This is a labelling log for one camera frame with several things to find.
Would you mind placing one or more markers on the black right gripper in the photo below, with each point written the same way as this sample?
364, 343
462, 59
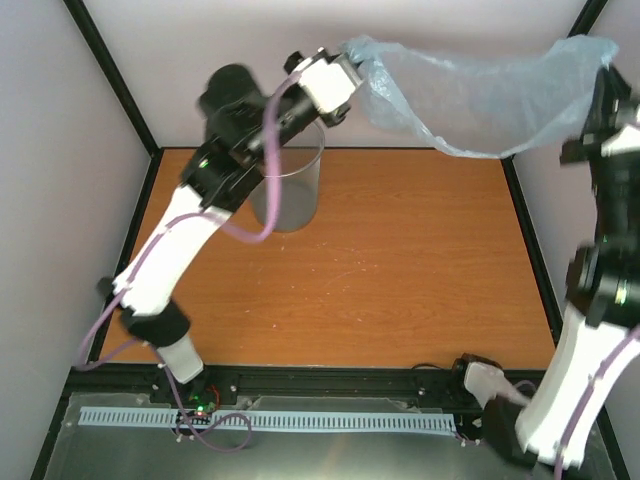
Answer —
604, 114

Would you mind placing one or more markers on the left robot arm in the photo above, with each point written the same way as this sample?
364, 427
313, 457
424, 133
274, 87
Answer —
232, 183

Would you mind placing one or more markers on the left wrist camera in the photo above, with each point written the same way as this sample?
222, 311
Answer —
328, 80

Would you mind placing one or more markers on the grey mesh trash bin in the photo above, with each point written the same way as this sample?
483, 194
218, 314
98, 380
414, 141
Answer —
300, 174

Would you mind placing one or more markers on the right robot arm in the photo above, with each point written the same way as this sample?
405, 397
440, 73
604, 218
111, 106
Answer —
600, 331

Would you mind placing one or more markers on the black mounting rail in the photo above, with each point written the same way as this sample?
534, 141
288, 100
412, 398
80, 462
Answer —
427, 388

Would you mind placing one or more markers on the translucent blue plastic bag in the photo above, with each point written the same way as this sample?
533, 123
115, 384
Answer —
480, 108

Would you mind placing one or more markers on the metal base plate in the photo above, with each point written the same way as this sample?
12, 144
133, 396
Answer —
94, 452

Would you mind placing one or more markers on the light blue cable duct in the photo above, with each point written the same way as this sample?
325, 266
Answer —
274, 421

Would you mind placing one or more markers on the small electronics board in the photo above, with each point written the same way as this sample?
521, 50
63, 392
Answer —
204, 404

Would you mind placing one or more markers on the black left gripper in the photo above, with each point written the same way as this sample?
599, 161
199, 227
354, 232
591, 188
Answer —
342, 113

